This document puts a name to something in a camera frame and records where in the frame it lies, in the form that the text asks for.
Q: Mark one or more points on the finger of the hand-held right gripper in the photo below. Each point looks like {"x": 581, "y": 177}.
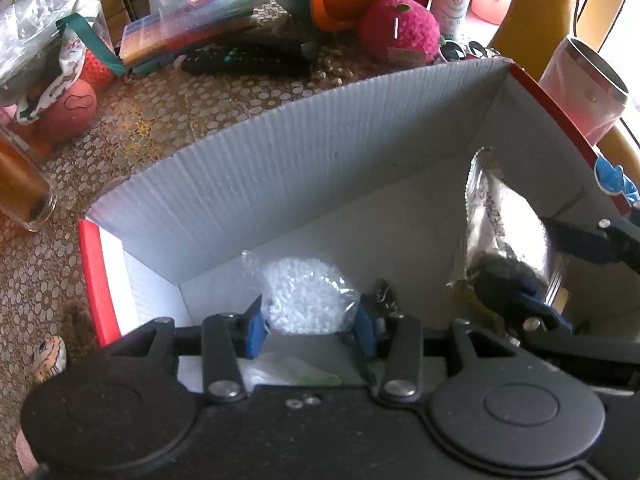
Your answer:
{"x": 545, "y": 312}
{"x": 575, "y": 242}

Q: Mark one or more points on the green plastic item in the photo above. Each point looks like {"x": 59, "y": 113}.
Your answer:
{"x": 316, "y": 378}

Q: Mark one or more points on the pink ball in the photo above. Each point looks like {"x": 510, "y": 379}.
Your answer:
{"x": 70, "y": 110}

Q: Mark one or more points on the clear plastic bag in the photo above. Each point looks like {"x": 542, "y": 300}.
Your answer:
{"x": 40, "y": 15}

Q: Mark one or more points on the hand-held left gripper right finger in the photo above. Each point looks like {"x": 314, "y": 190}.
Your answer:
{"x": 365, "y": 330}

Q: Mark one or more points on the tall glass bottle brown tea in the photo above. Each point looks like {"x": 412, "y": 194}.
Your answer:
{"x": 22, "y": 180}

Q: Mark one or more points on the pink towel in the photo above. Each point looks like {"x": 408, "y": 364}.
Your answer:
{"x": 22, "y": 452}

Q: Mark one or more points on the black sunglasses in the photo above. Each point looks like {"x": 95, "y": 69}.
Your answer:
{"x": 465, "y": 51}

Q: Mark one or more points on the pink crochet apple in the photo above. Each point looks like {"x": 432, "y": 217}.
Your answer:
{"x": 400, "y": 30}

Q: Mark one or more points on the silver foil packet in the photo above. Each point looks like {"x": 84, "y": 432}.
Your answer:
{"x": 505, "y": 220}

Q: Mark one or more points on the bag of white beads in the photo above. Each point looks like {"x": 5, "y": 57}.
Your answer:
{"x": 300, "y": 302}

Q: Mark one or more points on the black remote control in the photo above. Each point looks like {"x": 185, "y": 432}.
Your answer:
{"x": 245, "y": 58}

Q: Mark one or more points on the red cardboard box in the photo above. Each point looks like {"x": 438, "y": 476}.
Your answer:
{"x": 300, "y": 150}

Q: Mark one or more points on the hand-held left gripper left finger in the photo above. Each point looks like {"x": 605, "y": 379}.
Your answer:
{"x": 255, "y": 332}

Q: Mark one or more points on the small black object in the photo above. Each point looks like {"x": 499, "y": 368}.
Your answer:
{"x": 385, "y": 299}

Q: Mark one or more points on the stack of colourful bead boxes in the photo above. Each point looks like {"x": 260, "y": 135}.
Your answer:
{"x": 190, "y": 25}

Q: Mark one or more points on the pink steel tumbler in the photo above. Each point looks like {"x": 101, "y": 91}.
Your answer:
{"x": 585, "y": 90}

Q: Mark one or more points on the white bottle blue cap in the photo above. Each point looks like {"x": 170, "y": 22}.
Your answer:
{"x": 452, "y": 5}

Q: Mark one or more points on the blue crumpled bag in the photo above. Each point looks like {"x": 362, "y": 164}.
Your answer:
{"x": 616, "y": 181}

